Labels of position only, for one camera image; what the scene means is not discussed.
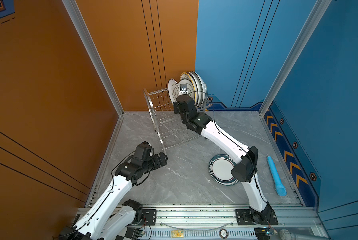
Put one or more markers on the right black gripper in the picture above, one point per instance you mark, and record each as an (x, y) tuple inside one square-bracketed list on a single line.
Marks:
[(176, 106)]

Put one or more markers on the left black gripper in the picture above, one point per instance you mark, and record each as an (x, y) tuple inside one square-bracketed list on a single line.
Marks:
[(158, 163)]

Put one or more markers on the white plate grey pattern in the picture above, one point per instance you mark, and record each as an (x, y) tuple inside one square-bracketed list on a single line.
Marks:
[(173, 89), (190, 87)]

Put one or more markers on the chrome wire dish rack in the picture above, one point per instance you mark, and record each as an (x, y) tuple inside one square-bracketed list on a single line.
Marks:
[(168, 125)]

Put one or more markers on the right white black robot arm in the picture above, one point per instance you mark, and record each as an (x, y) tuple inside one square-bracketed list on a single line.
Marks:
[(246, 158)]

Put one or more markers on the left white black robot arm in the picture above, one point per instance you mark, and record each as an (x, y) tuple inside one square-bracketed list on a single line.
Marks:
[(100, 223)]

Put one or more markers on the large white plate black rim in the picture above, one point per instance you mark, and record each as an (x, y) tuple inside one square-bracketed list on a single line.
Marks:
[(202, 89)]

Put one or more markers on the yellow rim dotted plate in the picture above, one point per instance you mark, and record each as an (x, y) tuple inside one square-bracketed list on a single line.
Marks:
[(191, 78)]

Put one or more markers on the black white checkerboard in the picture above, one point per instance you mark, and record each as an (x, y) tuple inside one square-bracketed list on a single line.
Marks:
[(127, 234)]

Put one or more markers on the light blue toy microphone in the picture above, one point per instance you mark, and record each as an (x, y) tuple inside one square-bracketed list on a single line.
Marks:
[(279, 187)]

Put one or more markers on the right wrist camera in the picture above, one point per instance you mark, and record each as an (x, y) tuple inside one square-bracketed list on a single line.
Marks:
[(184, 89)]

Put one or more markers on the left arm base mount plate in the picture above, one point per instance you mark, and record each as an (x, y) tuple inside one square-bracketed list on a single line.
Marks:
[(148, 216)]

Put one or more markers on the aluminium front rail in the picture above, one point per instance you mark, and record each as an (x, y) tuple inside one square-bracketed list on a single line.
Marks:
[(218, 222)]

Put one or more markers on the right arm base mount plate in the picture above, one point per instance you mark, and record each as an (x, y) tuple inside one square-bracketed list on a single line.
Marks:
[(244, 217)]

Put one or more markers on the grey microphone at rail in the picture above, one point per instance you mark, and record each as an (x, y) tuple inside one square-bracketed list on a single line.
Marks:
[(287, 235)]

